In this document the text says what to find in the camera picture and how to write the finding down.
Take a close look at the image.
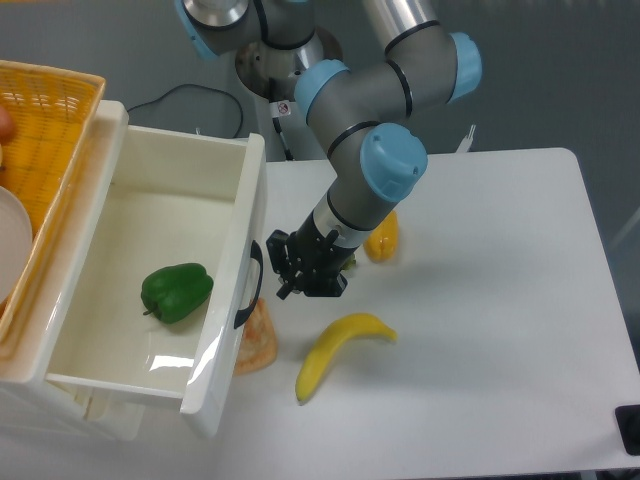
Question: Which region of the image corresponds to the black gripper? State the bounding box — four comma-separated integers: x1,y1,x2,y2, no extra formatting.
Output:
266,214,356,300

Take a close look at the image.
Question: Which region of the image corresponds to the white top drawer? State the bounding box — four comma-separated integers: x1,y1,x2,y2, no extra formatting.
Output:
46,126,266,440

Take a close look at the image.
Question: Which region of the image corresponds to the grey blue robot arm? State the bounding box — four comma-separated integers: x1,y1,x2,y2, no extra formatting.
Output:
175,1,482,298

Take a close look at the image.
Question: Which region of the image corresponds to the white drawer cabinet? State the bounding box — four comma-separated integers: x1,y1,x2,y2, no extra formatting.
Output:
1,101,144,440

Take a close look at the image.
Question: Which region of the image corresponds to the yellow banana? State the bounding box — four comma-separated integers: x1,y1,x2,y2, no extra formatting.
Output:
295,312,398,404

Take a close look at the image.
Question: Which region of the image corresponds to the yellow bell pepper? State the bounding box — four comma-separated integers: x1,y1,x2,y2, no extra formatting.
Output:
363,211,399,263

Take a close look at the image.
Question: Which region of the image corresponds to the toasted bread slice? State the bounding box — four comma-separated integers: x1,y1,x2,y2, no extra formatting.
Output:
233,297,278,376

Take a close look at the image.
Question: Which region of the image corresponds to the green bell pepper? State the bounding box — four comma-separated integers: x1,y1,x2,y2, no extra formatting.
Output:
140,263,214,324

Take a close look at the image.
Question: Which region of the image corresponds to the white plate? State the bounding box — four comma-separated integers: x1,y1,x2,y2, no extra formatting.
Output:
0,187,33,302

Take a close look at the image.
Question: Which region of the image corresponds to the orange wicker basket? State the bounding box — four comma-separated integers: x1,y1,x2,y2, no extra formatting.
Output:
1,60,106,358

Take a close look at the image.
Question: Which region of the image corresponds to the black corner object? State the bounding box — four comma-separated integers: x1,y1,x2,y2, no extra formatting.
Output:
615,404,640,456

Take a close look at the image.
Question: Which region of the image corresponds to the black power cable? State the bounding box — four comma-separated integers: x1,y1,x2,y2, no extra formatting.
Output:
125,83,245,139

